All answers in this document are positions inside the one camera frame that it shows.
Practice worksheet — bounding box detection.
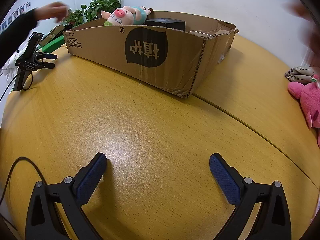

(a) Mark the brown cardboard box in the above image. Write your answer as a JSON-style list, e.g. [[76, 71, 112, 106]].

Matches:
[[62, 10, 239, 99]]

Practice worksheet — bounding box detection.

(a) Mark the pig plush toy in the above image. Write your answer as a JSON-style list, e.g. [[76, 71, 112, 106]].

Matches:
[[100, 5, 153, 26]]

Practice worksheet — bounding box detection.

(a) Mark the row of wall photos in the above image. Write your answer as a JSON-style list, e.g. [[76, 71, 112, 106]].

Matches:
[[0, 1, 32, 34]]

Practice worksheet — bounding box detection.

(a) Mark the small green potted plant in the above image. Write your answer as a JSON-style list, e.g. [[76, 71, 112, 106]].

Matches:
[[64, 9, 85, 27]]

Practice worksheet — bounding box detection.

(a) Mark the green board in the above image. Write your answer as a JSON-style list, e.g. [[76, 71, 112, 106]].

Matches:
[[39, 34, 67, 54]]

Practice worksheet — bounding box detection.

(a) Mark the black cable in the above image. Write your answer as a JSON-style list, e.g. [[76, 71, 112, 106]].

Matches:
[[0, 69, 33, 101], [0, 156, 47, 205]]

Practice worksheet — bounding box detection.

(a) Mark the black box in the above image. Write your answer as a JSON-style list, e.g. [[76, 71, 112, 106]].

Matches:
[[144, 18, 186, 30]]

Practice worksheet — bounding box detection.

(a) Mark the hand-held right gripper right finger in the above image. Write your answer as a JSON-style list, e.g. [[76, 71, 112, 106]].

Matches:
[[209, 153, 292, 240]]

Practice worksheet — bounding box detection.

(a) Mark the pink plush toy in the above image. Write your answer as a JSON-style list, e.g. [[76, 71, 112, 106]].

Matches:
[[287, 74, 320, 148]]

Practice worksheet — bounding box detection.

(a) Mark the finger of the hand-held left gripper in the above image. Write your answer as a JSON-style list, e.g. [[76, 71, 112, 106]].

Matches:
[[37, 61, 55, 70], [35, 52, 57, 60]]

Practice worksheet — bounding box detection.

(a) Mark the white cloth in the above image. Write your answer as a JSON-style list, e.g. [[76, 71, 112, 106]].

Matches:
[[0, 45, 28, 81]]

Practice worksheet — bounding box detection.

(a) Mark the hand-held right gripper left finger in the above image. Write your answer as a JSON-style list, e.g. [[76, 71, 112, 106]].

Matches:
[[25, 152, 108, 240]]

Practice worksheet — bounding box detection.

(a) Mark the printed cloth bag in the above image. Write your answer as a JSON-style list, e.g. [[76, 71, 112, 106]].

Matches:
[[284, 66, 317, 83]]

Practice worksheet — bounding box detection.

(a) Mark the large green potted plant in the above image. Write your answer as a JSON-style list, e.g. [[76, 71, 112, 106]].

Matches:
[[81, 0, 122, 22]]

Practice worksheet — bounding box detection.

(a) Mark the dark framed panel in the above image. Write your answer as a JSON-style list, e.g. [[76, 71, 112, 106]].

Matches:
[[41, 25, 64, 44]]

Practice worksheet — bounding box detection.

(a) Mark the person's left hand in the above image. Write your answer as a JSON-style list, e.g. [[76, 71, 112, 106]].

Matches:
[[35, 2, 69, 23]]

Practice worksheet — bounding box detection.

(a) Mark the person's right hand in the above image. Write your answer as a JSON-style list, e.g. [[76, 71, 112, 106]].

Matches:
[[285, 1, 320, 53]]

